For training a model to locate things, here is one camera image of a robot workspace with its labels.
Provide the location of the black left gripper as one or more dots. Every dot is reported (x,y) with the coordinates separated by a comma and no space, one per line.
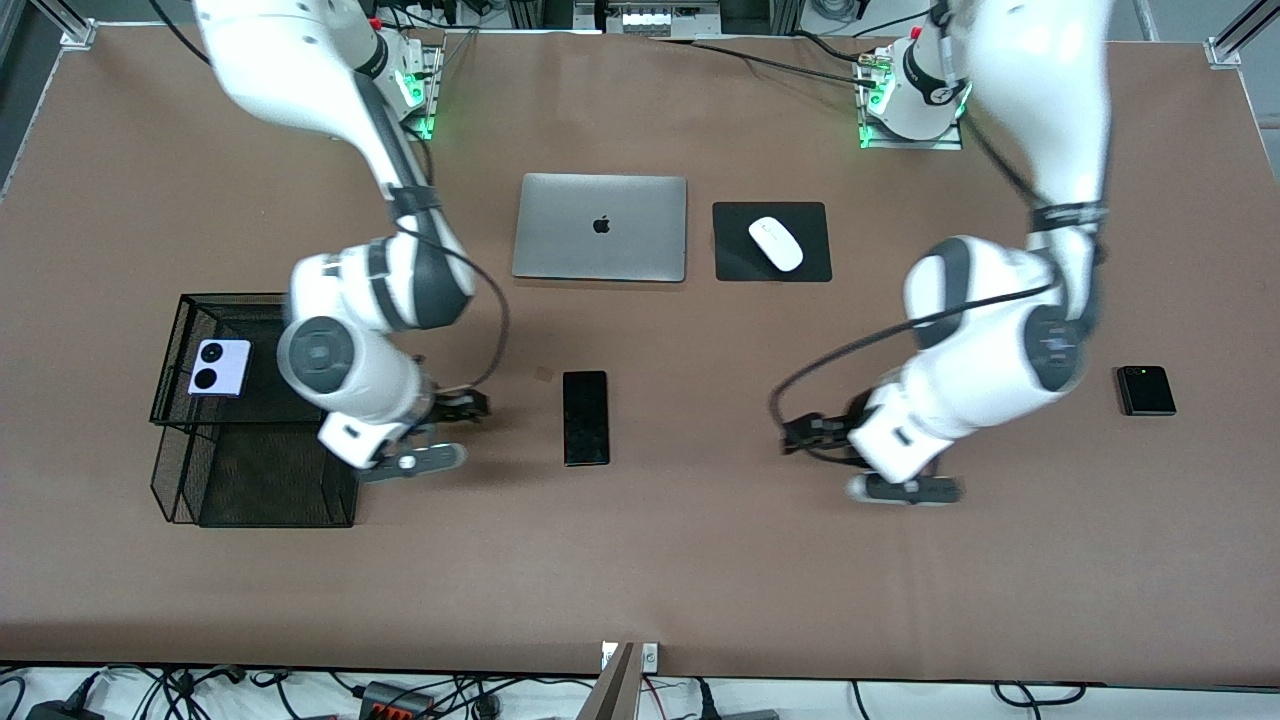
(838,431)

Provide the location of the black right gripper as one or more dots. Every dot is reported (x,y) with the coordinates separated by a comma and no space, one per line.
(449,406)

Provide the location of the black slab phone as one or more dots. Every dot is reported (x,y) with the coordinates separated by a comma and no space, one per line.
(586,420)

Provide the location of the lavender flip phone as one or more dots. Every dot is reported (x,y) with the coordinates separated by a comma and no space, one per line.
(228,375)

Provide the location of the black flip phone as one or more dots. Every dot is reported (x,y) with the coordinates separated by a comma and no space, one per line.
(1146,392)

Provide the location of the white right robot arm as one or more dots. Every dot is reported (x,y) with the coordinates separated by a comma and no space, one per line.
(340,360)

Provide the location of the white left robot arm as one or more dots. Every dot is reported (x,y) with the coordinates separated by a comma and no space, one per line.
(1000,330)

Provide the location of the white computer mouse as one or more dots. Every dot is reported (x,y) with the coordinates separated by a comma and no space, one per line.
(776,243)

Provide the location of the silver laptop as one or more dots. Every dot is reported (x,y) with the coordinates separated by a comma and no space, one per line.
(560,230)

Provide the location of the black mouse pad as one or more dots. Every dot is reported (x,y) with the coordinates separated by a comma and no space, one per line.
(735,225)

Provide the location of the black mesh two-tier tray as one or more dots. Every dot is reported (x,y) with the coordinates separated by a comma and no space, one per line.
(250,480)

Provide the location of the white table edge clamp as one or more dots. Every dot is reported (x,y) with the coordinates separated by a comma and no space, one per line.
(650,657)

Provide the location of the black power strip orange switches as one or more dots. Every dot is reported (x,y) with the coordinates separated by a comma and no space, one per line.
(395,700)

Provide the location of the grey metal bar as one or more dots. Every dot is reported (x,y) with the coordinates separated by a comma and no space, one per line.
(610,695)

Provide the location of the white power strip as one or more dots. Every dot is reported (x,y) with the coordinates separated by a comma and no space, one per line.
(425,12)

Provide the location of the white electrical box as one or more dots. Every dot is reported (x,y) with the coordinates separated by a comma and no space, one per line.
(660,18)

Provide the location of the black power adapter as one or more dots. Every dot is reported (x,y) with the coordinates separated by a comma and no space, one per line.
(60,711)

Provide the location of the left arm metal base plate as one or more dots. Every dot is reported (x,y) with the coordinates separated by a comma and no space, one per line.
(910,143)

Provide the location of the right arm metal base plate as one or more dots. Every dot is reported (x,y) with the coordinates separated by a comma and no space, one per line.
(432,100)

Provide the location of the aluminium frame profile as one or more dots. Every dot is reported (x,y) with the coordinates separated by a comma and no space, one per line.
(1235,40)
(70,28)

